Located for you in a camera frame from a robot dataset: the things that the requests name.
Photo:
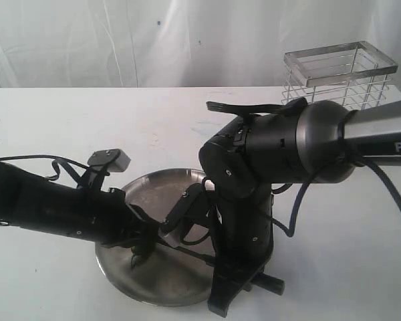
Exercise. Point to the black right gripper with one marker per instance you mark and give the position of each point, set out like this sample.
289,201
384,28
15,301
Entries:
242,237

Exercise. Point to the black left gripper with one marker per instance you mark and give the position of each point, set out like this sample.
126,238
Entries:
136,228

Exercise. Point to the black kitchen knife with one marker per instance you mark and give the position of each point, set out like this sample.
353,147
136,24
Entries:
208,259

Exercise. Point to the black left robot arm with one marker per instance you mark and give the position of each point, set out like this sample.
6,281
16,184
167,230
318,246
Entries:
32,202

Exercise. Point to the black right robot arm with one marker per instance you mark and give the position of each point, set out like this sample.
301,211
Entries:
267,144

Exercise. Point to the round steel plate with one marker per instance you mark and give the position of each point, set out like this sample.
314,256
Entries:
168,278

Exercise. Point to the white backdrop curtain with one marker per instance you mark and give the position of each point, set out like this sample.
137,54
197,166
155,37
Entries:
178,43

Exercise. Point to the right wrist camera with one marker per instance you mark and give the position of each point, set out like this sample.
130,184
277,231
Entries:
194,207

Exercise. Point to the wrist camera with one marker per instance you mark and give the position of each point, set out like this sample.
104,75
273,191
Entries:
100,165
194,207

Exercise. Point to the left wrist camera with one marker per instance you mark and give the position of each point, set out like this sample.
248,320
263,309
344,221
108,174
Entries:
100,165

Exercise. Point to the wire metal basket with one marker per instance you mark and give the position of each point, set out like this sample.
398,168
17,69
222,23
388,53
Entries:
355,75

